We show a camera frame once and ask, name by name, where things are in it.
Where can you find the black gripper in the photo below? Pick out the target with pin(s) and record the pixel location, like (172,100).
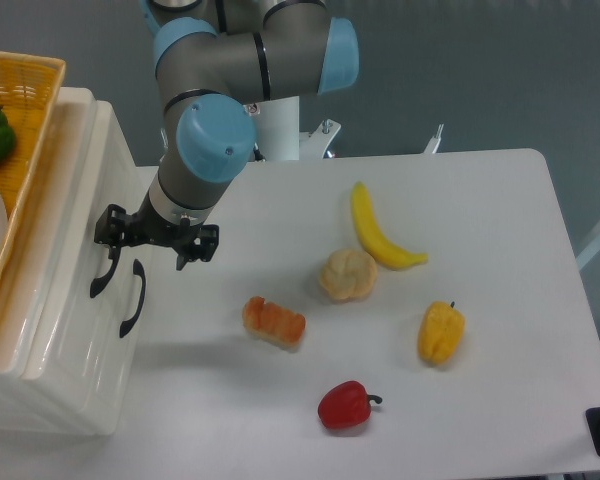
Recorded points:
(116,229)

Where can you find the white drawer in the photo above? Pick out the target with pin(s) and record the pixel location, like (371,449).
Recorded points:
(130,320)
(109,176)

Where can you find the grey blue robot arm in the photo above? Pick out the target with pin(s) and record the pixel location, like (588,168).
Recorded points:
(212,60)

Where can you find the white drawer cabinet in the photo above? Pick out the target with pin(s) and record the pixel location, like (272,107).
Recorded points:
(26,282)

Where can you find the toy croissant bread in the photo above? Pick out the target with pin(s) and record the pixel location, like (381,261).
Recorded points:
(273,322)

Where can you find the round toy bread bun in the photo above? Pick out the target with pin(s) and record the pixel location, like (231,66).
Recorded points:
(348,274)

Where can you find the yellow woven basket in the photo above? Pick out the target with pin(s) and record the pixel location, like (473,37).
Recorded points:
(29,87)

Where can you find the yellow toy banana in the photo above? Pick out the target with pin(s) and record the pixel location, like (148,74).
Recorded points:
(372,238)

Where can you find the red toy bell pepper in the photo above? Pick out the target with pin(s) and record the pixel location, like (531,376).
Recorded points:
(347,405)

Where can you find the yellow toy bell pepper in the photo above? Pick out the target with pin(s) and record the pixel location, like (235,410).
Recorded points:
(440,333)

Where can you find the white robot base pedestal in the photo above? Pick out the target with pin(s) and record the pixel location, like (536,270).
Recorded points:
(279,135)

